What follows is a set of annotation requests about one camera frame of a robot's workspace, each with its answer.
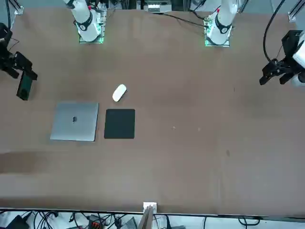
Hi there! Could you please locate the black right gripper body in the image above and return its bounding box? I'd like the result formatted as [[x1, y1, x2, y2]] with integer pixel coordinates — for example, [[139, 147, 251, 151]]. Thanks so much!
[[0, 23, 16, 70]]

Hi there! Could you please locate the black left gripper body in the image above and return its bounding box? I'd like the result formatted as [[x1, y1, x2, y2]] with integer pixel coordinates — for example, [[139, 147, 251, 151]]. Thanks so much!
[[282, 30, 304, 71]]

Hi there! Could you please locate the dark green model phone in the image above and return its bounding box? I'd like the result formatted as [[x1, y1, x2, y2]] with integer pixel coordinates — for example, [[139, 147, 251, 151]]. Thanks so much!
[[16, 71, 33, 101]]

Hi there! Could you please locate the white computer mouse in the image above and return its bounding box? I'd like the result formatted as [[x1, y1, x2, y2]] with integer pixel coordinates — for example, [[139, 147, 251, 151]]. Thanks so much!
[[112, 83, 128, 103]]

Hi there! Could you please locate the silver closed laptop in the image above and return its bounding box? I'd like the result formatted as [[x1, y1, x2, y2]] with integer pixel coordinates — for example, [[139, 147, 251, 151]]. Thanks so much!
[[50, 102, 100, 142]]

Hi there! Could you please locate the black mouse pad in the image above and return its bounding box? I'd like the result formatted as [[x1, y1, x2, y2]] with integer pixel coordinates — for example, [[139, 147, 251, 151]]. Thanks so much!
[[103, 108, 136, 140]]

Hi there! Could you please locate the black hub with orange plugs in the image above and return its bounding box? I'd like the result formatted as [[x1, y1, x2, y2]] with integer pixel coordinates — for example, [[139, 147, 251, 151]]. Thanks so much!
[[86, 214, 103, 229]]

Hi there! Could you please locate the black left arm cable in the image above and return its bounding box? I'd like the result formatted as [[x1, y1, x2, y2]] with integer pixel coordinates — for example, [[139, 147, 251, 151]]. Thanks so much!
[[263, 0, 286, 63]]

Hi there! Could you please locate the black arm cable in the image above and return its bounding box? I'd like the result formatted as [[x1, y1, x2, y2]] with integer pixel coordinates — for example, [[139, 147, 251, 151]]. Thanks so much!
[[4, 0, 12, 29], [263, 0, 286, 63]]

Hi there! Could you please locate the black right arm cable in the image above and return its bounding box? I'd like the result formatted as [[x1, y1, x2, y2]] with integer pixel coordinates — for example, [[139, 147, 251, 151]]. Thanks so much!
[[4, 0, 12, 29]]

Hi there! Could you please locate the black base power cable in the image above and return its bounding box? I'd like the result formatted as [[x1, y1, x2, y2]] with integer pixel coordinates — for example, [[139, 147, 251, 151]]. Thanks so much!
[[152, 11, 208, 27]]

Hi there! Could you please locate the aluminium camera post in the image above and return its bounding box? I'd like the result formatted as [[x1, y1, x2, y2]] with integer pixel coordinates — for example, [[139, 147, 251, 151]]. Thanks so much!
[[138, 202, 158, 229]]

